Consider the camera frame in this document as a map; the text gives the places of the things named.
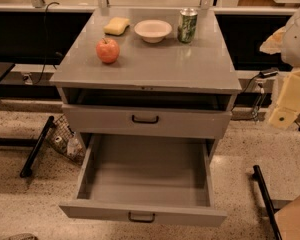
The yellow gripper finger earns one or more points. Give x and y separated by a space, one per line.
273 44
287 106

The black table leg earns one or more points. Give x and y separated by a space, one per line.
26 170
258 176

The cardboard box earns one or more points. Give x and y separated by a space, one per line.
288 220

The black power adapter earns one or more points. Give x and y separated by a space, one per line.
268 72

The black table leg right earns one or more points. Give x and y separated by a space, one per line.
258 176

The black table leg left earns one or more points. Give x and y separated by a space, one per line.
26 170

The grey drawer cabinet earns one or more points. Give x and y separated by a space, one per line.
166 75

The red apple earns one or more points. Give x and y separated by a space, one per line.
107 50

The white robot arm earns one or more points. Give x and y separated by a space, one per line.
286 41

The yellow sponge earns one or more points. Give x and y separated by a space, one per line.
116 26

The green soda can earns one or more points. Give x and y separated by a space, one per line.
187 25

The plastic bottle in basket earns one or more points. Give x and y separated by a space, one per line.
73 147

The wire basket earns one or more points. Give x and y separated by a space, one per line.
58 137

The open lower grey drawer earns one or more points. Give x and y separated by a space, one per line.
143 179

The white bowl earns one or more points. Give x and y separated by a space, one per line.
153 31

